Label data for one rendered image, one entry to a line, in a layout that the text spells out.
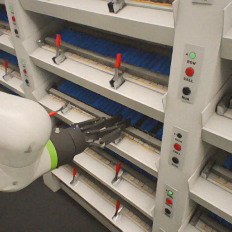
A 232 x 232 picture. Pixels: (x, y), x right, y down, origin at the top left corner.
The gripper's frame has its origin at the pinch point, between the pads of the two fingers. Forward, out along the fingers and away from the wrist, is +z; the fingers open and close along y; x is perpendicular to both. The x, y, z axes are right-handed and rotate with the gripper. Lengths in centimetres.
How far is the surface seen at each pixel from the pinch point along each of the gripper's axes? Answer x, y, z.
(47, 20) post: 23.5, -42.6, 3.7
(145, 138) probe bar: -2.3, 9.2, 2.4
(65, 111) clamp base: -5.7, -25.7, -0.6
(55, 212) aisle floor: -62, -32, -1
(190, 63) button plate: 25.1, 22.4, -7.0
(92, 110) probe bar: -2.1, -14.7, 2.6
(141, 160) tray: -7.2, 11.5, -1.3
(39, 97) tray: -5.9, -42.3, -1.1
